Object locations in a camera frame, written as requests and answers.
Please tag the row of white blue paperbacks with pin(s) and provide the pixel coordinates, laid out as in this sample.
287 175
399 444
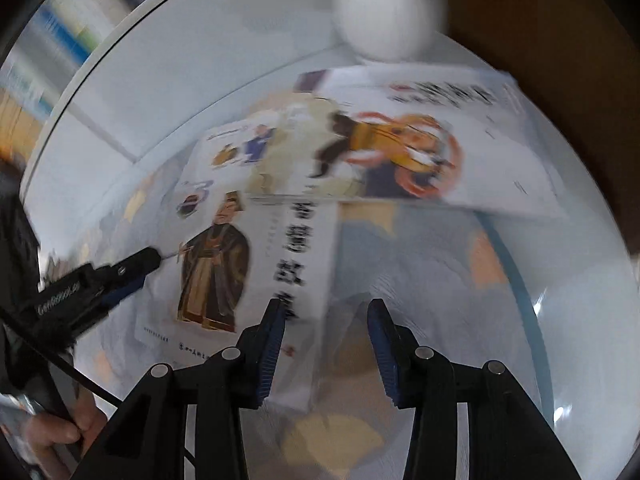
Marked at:
75 25

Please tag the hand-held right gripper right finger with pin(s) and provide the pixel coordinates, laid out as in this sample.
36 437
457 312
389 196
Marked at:
382 350

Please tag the white book dark robed figure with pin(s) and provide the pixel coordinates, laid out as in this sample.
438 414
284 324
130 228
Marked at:
215 260

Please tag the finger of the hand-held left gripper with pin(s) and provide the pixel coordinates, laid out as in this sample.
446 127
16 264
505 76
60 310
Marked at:
130 265
122 291

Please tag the brown wooden cabinet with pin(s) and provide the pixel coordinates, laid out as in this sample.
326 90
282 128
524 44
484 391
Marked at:
550 20

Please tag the person's left hand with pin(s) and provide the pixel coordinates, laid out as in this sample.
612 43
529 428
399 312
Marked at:
60 437

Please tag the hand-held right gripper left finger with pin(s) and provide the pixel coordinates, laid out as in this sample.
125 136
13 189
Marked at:
270 355

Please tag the white ceramic vase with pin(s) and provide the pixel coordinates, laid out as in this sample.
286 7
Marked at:
390 10

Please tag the ginkgo leaf print tablecloth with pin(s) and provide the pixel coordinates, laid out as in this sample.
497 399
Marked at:
425 270

